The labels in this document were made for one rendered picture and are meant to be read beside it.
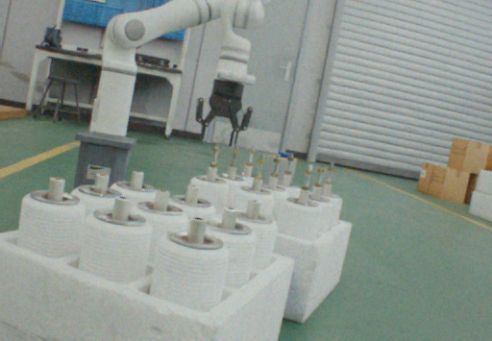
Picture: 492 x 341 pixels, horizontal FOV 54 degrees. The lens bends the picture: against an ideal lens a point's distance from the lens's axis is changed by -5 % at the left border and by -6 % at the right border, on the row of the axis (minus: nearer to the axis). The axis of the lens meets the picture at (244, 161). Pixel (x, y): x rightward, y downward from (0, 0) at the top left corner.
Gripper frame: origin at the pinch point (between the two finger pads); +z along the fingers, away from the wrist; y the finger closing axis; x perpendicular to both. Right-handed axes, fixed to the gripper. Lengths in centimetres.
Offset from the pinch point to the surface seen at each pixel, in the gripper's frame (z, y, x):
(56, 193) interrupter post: 9, 34, 45
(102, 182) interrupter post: 8.2, 26.8, 35.8
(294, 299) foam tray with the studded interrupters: 30.3, -17.6, 23.6
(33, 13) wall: -82, 132, -532
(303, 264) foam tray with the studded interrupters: 22.2, -17.8, 23.8
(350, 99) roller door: -51, -266, -463
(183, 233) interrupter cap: 10, 16, 56
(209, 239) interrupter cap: 10, 12, 57
